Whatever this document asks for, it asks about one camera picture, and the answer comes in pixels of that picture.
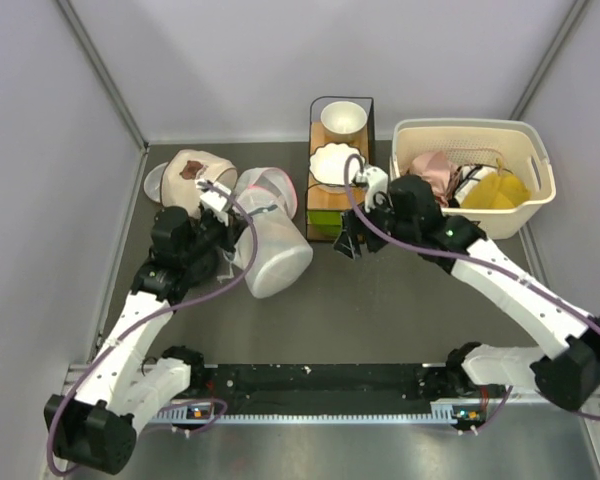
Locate black white striped garment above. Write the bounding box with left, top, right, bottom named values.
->
left=448, top=164, right=497, bottom=208

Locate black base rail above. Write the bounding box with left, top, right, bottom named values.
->
left=203, top=364, right=456, bottom=400

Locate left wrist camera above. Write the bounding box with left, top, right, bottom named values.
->
left=196, top=180, right=232, bottom=226

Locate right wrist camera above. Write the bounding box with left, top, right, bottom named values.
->
left=353, top=166, right=389, bottom=213

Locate pink garment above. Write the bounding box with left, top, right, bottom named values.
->
left=407, top=151, right=460, bottom=207

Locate slotted cable duct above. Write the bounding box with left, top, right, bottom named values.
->
left=149, top=402, right=486, bottom=429

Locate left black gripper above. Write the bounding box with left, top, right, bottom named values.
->
left=180, top=208, right=252, bottom=266

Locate yellow garment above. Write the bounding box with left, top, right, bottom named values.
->
left=460, top=172, right=531, bottom=210

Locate cream plastic laundry basket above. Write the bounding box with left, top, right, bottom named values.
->
left=389, top=118, right=556, bottom=240

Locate white scalloped plate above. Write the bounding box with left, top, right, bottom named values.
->
left=309, top=143, right=366, bottom=187

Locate white mesh laundry bag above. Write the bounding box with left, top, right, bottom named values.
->
left=239, top=200, right=313, bottom=299

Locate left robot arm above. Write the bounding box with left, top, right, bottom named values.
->
left=44, top=206, right=255, bottom=477

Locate black wire wooden rack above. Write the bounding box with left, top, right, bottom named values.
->
left=304, top=96, right=376, bottom=243

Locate white round bowl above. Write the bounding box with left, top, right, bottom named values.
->
left=320, top=100, right=368, bottom=141

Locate pink-trimmed mesh laundry bag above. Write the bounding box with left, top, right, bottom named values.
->
left=234, top=167, right=298, bottom=219

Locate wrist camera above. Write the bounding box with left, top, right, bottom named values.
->
left=196, top=180, right=232, bottom=226
left=353, top=166, right=389, bottom=213

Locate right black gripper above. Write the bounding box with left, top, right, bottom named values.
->
left=333, top=190, right=418, bottom=261

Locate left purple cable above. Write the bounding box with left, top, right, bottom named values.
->
left=47, top=187, right=260, bottom=476

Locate beige bear cap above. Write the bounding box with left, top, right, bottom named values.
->
left=143, top=149, right=238, bottom=219

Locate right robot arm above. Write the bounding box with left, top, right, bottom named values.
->
left=334, top=167, right=600, bottom=412

